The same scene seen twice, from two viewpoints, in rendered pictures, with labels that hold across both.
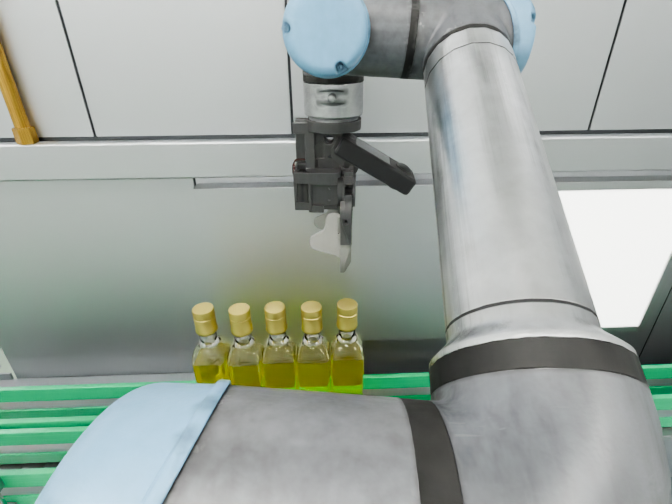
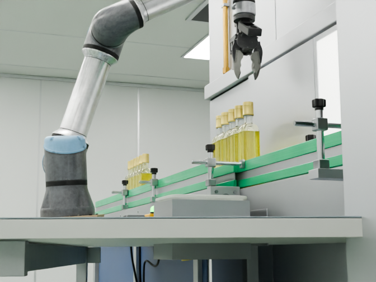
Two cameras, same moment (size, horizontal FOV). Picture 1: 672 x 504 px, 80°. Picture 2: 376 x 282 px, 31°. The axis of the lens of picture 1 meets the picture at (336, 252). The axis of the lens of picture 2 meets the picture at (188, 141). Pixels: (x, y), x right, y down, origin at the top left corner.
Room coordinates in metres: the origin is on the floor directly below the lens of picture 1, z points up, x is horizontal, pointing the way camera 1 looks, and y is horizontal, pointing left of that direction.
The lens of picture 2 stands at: (-0.26, -1.98, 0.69)
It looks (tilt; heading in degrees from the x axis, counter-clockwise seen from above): 9 degrees up; 73
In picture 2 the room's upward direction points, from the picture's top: straight up
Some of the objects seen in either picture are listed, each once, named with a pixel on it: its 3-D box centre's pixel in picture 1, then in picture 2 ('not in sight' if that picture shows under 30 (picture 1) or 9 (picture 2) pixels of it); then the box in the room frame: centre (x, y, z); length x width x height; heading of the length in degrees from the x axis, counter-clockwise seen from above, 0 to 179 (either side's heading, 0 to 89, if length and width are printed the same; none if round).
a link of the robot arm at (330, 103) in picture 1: (333, 101); (243, 11); (0.53, 0.00, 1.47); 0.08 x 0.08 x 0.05
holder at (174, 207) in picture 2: not in sight; (210, 216); (0.34, -0.20, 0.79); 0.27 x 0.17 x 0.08; 2
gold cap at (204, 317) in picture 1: (204, 319); (220, 122); (0.52, 0.21, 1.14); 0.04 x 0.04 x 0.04
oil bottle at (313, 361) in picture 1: (314, 384); (240, 159); (0.53, 0.04, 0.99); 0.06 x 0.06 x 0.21; 2
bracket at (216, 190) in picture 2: not in sight; (224, 198); (0.43, -0.08, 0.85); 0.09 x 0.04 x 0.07; 2
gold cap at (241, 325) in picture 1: (240, 319); (225, 118); (0.52, 0.16, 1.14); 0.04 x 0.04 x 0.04
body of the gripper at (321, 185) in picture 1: (328, 164); (243, 36); (0.54, 0.01, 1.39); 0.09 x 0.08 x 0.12; 87
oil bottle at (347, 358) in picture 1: (346, 382); (249, 156); (0.53, -0.02, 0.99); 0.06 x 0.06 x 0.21; 2
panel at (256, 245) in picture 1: (444, 265); (316, 95); (0.67, -0.21, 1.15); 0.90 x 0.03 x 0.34; 92
